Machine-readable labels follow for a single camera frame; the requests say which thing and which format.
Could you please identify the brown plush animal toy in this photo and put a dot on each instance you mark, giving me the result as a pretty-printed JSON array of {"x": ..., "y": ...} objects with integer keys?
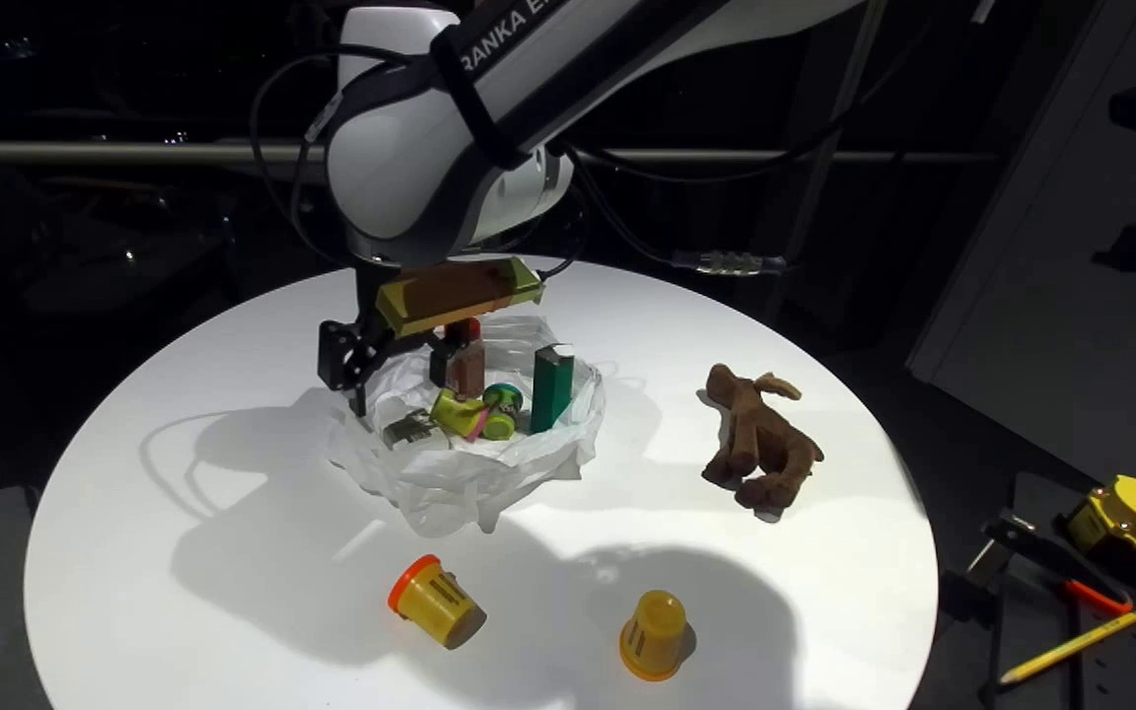
[{"x": 760, "y": 448}]

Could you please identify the grey horizontal window rail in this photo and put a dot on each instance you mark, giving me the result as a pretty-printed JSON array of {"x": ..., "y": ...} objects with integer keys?
[{"x": 106, "y": 152}]

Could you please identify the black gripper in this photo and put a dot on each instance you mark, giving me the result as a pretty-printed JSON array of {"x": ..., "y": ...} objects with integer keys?
[{"x": 375, "y": 322}]

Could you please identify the play-doh can orange lid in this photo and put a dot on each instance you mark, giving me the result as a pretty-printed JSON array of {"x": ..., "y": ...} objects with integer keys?
[{"x": 434, "y": 602}]

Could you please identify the yellow wrist camera mount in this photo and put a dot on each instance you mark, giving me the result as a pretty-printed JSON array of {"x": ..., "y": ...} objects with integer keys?
[{"x": 455, "y": 297}]

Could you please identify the yellow pencil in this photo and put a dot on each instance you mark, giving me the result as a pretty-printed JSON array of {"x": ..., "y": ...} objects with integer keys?
[{"x": 1070, "y": 650}]

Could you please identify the white translucent plastic bag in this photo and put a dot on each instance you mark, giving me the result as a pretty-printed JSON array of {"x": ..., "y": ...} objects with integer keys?
[{"x": 463, "y": 478}]

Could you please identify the dark diagonal window brace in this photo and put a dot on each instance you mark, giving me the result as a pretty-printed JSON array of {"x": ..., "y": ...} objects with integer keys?
[{"x": 839, "y": 132}]

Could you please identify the yellow play-doh can without lid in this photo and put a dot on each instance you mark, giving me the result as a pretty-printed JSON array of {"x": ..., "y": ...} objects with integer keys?
[{"x": 653, "y": 637}]

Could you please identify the green plastic block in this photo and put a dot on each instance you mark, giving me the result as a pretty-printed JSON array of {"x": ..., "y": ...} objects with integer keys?
[{"x": 551, "y": 387}]

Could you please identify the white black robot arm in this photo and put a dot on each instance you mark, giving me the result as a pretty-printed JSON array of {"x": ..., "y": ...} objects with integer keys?
[{"x": 434, "y": 144}]

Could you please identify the brown spice jar red lid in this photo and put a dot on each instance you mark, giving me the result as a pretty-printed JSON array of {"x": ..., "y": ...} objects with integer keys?
[{"x": 468, "y": 373}]

